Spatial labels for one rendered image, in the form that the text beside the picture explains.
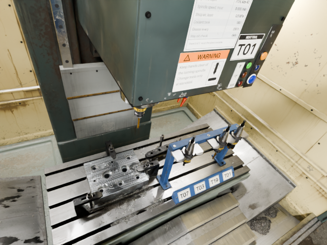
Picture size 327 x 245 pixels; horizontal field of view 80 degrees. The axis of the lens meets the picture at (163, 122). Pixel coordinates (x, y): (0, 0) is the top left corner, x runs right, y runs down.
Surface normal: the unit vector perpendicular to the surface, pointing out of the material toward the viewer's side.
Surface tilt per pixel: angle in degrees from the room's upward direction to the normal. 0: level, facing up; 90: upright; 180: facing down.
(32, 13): 90
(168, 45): 90
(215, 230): 8
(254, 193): 24
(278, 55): 90
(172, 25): 90
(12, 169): 0
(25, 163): 0
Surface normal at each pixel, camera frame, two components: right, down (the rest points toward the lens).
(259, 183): -0.21, -0.58
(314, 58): -0.87, 0.21
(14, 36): 0.47, 0.64
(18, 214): 0.50, -0.76
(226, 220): 0.26, -0.76
